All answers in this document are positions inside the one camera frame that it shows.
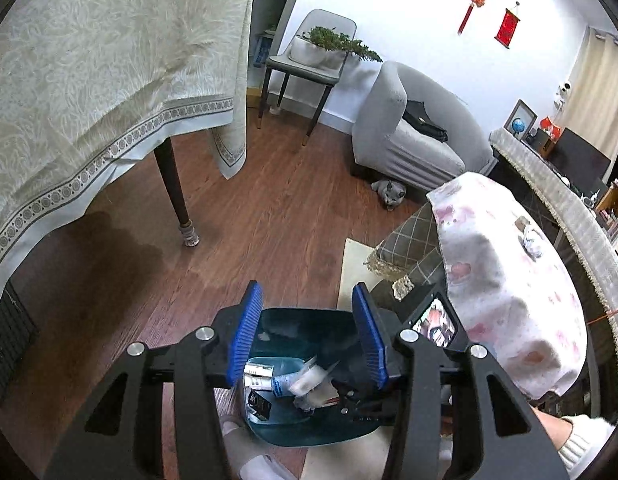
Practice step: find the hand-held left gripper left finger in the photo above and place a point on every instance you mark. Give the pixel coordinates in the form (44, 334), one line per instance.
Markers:
(246, 332)

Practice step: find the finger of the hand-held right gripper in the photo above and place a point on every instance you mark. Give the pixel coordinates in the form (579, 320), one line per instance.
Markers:
(366, 414)
(356, 392)

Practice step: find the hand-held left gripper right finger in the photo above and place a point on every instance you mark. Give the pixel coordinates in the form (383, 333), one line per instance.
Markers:
(371, 335)

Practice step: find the small red and white box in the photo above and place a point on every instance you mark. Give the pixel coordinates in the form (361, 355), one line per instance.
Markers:
(259, 371)

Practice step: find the dark blue trash bin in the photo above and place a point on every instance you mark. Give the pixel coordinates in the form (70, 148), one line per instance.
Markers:
(309, 330)

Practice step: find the person's right forearm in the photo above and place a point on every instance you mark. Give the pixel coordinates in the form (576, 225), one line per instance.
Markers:
(584, 440)

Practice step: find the pink printed tablecloth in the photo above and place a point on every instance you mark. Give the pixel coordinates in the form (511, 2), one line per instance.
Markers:
(509, 285)

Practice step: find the grey checked cloth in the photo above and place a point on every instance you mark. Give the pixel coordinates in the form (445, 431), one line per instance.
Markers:
(409, 240)

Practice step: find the person's foot in white sock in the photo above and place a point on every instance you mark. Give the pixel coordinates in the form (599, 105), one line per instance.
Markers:
(249, 455)

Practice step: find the crumpled white paper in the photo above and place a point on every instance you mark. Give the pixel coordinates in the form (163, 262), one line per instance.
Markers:
(532, 245)

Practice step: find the grey cat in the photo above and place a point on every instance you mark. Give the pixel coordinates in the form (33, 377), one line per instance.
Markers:
(389, 192)

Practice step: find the dark wooden table leg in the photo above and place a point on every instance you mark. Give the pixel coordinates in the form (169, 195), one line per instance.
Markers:
(174, 185)

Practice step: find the grey armchair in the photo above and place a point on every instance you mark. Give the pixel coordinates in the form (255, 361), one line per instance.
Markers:
(414, 150)

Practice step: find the long desk with lace cloth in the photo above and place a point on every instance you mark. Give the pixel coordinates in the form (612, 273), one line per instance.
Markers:
(564, 200)

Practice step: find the black bag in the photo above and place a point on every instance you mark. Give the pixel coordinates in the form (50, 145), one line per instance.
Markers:
(424, 120)

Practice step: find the black box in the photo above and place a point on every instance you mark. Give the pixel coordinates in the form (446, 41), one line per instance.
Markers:
(539, 140)

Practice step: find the small blue globe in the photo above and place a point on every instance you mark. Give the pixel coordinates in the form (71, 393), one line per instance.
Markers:
(517, 124)

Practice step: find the wooden shelf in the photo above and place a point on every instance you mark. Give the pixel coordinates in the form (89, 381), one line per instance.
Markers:
(616, 210)

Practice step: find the black monitor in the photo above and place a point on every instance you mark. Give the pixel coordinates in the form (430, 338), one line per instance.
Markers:
(579, 160)

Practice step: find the small red flags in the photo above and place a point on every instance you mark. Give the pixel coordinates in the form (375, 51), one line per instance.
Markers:
(551, 127)

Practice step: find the black slatted crate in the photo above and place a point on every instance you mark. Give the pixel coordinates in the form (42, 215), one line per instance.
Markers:
(9, 330)

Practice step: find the grey chair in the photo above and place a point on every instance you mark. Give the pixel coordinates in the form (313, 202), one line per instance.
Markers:
(304, 67)

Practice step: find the beige curtain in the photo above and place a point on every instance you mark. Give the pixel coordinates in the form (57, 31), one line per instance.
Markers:
(594, 90)

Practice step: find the potted plant in white pot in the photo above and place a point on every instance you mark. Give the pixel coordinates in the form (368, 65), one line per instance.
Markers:
(356, 50)
(309, 50)

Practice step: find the beige patterned tablecloth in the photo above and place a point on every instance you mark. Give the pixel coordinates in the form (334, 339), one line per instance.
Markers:
(99, 70)

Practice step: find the picture frame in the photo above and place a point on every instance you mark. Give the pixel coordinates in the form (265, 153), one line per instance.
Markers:
(526, 110)

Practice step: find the white security camera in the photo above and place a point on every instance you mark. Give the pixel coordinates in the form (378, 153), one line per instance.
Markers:
(564, 92)

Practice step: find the red wall scroll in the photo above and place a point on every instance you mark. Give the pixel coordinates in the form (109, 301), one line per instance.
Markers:
(507, 27)

